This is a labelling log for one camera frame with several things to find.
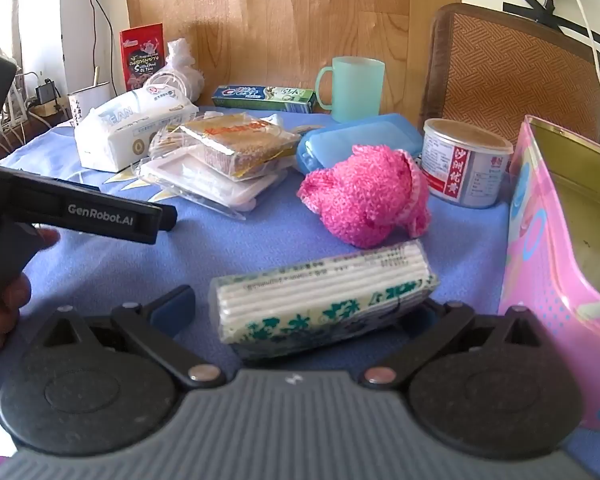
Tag bagged paper bowls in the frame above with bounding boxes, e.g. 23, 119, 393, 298
164, 39, 204, 102

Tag pink tin box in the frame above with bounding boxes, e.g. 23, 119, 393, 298
499, 115, 600, 432

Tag biscuit packet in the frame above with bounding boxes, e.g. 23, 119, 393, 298
180, 114, 301, 181

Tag black charger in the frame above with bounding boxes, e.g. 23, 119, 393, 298
34, 80, 60, 107

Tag black tape cross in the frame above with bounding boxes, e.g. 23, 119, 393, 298
503, 0, 600, 46

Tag cotton swab bag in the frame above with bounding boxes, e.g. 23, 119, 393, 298
149, 127, 197, 159

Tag wood-pattern vinyl sheet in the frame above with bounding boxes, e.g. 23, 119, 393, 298
122, 0, 463, 112

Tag green print tissue pack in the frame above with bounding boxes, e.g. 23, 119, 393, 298
210, 240, 440, 359

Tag toothpaste box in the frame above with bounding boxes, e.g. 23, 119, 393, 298
212, 85, 315, 114

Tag blue plastic case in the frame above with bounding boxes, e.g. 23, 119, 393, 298
296, 112, 423, 176

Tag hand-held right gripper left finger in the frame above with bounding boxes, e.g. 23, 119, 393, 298
22, 285, 227, 388

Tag white enamel mug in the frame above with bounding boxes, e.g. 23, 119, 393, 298
68, 82, 112, 126

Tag brown woven seat mat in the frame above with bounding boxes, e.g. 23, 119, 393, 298
419, 3, 600, 150

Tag red snack box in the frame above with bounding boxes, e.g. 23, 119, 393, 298
120, 24, 165, 92

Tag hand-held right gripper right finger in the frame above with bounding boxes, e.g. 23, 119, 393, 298
362, 299, 573, 388

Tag round tin can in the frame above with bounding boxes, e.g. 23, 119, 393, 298
422, 118, 515, 209

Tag green plastic cup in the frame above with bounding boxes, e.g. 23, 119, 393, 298
315, 56, 386, 122

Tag person's left hand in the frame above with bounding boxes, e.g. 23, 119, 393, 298
0, 227, 61, 352

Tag blue printed tablecloth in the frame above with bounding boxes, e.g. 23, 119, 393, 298
0, 105, 600, 463

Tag large white tissue pack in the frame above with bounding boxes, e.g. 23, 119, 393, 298
75, 85, 199, 172

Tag clear plastic box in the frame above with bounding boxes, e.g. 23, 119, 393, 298
140, 150, 288, 219

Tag pink knitted cloth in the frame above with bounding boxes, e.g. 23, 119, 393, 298
298, 144, 431, 249

